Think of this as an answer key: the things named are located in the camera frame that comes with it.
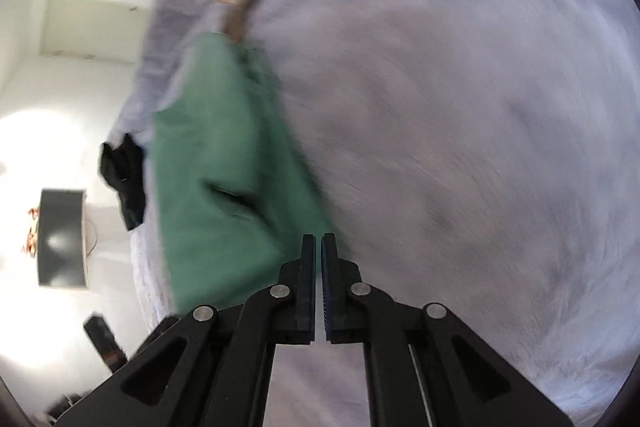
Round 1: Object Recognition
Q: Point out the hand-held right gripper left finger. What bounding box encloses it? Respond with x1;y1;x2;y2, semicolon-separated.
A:
54;233;317;427

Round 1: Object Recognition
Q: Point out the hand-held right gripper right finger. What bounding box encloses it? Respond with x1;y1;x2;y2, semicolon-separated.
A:
321;233;574;427

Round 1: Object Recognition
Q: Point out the green shirt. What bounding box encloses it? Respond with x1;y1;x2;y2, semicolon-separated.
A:
152;32;337;314

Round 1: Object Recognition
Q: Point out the black object on floor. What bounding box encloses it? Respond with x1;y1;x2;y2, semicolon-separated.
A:
82;314;127;372

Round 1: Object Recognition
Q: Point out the black folded garment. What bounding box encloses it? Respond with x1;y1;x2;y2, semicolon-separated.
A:
99;133;147;232

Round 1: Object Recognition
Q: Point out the lavender bed cover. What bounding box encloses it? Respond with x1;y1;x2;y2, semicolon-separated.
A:
117;0;640;427

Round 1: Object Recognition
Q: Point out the grey box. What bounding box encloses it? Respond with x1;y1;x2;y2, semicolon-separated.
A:
37;188;90;289

